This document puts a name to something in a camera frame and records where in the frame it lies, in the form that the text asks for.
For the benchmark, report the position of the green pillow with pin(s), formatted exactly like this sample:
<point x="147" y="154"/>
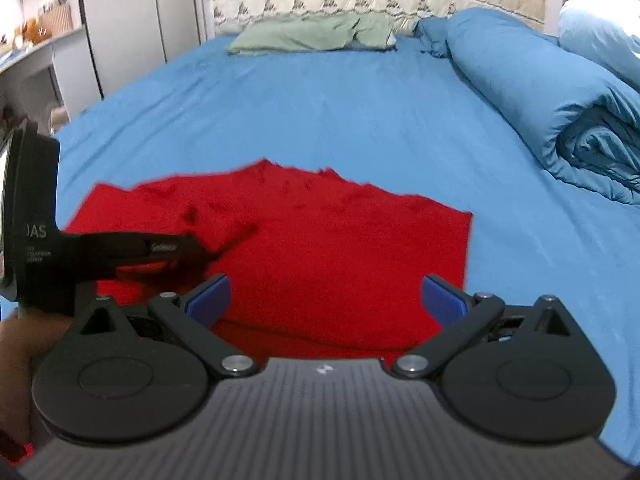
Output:
<point x="300" y="35"/>

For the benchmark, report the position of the light blue pillow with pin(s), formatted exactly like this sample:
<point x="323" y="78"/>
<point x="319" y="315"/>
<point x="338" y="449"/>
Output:
<point x="605" y="30"/>

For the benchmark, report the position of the white desk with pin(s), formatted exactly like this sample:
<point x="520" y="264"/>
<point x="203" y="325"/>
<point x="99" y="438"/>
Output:
<point x="30" y="55"/>

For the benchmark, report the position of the grey white wardrobe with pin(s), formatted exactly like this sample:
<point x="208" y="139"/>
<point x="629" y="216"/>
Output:
<point x="130" y="25"/>

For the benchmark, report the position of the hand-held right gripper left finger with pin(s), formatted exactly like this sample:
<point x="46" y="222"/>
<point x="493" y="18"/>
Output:
<point x="212" y="296"/>

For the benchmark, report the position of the red garment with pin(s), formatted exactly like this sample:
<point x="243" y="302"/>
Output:
<point x="325" y="260"/>

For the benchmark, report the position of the woven basket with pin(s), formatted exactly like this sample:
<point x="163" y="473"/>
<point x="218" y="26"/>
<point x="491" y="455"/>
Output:
<point x="60" y="20"/>

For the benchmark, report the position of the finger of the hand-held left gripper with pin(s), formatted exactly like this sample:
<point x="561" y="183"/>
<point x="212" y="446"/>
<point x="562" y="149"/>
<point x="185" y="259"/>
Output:
<point x="135" y="249"/>
<point x="200" y="266"/>

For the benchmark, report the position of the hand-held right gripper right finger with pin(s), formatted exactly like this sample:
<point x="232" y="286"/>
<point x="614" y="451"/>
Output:
<point x="439" y="300"/>

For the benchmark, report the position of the blue rolled duvet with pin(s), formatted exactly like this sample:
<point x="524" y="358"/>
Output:
<point x="525" y="75"/>

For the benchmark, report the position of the person's left hand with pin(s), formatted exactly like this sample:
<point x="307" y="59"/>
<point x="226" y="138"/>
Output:
<point x="17" y="365"/>

